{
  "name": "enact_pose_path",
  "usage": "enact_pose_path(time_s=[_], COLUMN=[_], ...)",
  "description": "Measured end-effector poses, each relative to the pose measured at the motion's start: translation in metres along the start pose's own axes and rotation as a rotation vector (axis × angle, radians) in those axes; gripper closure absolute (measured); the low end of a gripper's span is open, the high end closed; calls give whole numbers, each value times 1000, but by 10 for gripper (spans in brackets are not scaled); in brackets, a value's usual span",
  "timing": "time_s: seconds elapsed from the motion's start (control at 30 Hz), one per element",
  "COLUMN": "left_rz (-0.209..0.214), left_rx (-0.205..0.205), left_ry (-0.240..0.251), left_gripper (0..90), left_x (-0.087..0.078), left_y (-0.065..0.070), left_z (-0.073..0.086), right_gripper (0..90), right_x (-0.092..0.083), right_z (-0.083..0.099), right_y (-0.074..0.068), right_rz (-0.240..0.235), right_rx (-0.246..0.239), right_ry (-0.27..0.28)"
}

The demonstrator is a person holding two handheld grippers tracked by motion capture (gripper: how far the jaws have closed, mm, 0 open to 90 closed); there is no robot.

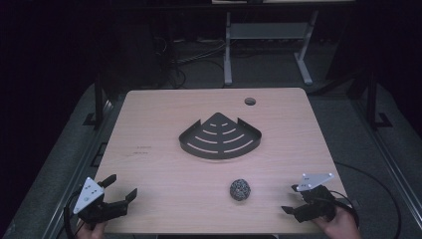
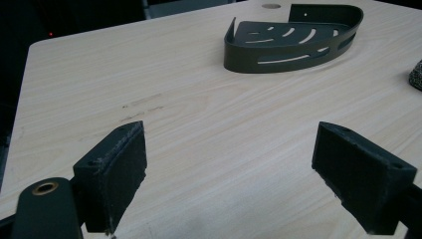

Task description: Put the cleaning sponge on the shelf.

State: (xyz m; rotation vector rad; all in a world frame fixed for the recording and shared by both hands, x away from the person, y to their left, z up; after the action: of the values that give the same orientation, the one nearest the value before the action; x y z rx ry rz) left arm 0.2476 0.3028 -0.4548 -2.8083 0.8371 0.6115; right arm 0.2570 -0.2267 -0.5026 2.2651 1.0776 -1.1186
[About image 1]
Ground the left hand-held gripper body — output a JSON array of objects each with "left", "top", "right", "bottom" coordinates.
[{"left": 72, "top": 176, "right": 129, "bottom": 230}]

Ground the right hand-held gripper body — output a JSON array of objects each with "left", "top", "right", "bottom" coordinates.
[{"left": 293, "top": 172, "right": 336, "bottom": 224}]

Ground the speckled black and white ball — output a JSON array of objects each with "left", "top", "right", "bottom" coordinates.
[{"left": 229, "top": 178, "right": 252, "bottom": 202}]

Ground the black metal corner shelf tray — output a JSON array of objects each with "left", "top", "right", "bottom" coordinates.
[{"left": 178, "top": 112, "right": 263, "bottom": 160}]

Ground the person's left hand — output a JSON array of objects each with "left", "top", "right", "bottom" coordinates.
[{"left": 79, "top": 220, "right": 107, "bottom": 239}]

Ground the person's right hand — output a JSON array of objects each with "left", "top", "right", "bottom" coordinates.
[{"left": 313, "top": 204, "right": 362, "bottom": 239}]

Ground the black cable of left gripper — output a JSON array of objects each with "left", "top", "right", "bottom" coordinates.
[{"left": 63, "top": 189, "right": 85, "bottom": 239}]

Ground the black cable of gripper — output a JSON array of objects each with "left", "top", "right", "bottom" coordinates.
[
  {"left": 63, "top": 189, "right": 85, "bottom": 239},
  {"left": 326, "top": 160, "right": 403, "bottom": 239}
]

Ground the aluminium rail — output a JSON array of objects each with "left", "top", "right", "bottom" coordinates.
[
  {"left": 41, "top": 98, "right": 115, "bottom": 239},
  {"left": 351, "top": 99, "right": 422, "bottom": 222}
]

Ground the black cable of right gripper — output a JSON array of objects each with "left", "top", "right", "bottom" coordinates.
[{"left": 326, "top": 160, "right": 403, "bottom": 239}]

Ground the black upright post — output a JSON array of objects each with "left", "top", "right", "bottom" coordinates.
[
  {"left": 83, "top": 72, "right": 107, "bottom": 130},
  {"left": 363, "top": 68, "right": 394, "bottom": 131}
]

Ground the bundle of floor cables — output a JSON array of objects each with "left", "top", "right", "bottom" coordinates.
[{"left": 152, "top": 35, "right": 227, "bottom": 90}]

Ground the grey metal table frame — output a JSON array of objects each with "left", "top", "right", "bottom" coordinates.
[{"left": 223, "top": 9, "right": 320, "bottom": 87}]

